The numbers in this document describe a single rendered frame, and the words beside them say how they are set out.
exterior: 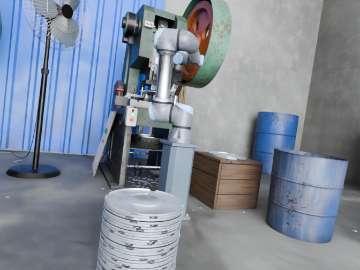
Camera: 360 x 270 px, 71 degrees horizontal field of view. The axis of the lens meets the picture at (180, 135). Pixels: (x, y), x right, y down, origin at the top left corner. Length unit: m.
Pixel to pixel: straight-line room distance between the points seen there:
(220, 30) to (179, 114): 0.96
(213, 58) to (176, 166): 1.07
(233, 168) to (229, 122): 2.31
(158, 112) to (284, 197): 0.89
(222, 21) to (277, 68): 2.63
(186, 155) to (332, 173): 0.81
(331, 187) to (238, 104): 2.76
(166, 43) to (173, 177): 0.75
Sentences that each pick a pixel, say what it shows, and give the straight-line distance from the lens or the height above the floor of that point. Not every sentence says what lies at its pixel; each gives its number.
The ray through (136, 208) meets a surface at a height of 0.26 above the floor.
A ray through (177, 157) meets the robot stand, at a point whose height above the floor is 0.37.
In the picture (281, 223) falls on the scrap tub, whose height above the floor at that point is 0.06.
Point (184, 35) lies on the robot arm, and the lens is 1.48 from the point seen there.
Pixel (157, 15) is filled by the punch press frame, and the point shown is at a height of 1.44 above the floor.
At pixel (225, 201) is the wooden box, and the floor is 0.06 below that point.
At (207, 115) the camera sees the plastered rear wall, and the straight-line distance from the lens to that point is 3.86.
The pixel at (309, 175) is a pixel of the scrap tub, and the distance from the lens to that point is 1.58.
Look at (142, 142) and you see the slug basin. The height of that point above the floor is 0.36.
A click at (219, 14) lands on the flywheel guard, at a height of 1.46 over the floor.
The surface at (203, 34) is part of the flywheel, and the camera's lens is 2.46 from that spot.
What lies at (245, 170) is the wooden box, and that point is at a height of 0.29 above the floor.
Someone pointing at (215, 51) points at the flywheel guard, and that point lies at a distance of 2.17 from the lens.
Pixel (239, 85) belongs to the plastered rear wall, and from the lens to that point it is 4.18.
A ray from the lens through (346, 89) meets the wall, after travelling 4.85.
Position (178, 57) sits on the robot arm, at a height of 1.02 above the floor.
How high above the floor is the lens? 0.57
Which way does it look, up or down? 3 degrees down
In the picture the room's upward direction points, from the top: 8 degrees clockwise
